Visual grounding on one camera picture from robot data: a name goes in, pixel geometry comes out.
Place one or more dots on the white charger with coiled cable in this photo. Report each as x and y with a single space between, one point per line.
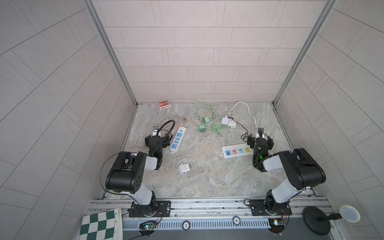
184 166

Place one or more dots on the green charger front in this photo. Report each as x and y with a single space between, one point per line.
202 128

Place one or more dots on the blue white power strip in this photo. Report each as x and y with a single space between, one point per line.
175 145

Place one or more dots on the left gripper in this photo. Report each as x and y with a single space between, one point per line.
154 141

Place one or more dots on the green white checkerboard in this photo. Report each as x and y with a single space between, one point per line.
106 225

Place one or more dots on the colourful white power strip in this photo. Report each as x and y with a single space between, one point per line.
239 150

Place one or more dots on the red small box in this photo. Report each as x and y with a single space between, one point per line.
164 104

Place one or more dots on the white square charger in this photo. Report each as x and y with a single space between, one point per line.
225 121

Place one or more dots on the aluminium rail base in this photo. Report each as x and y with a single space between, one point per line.
211 213

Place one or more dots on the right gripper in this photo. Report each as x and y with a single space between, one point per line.
260 143

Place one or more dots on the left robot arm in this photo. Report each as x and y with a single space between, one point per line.
127 173

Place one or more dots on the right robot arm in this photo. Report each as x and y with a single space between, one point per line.
301 169

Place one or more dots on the white charger with black cable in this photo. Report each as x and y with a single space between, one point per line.
232 123

